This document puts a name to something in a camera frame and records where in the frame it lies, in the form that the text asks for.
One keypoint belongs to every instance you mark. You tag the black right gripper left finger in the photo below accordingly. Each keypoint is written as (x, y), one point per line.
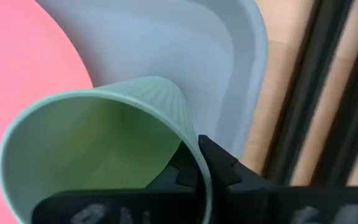
(182, 174)

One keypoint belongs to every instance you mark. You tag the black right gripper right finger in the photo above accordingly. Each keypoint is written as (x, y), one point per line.
(225, 171)

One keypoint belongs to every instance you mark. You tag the mint green ribbed cup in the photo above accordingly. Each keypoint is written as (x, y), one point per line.
(89, 146)

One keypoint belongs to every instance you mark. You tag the pink round plate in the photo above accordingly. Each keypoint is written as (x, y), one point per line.
(20, 93)

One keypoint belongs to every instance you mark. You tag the grey rectangular tray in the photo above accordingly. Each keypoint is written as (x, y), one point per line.
(172, 40)

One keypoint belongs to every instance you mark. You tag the black aluminium frame rail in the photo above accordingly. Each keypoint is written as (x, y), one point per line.
(350, 124)
(303, 93)

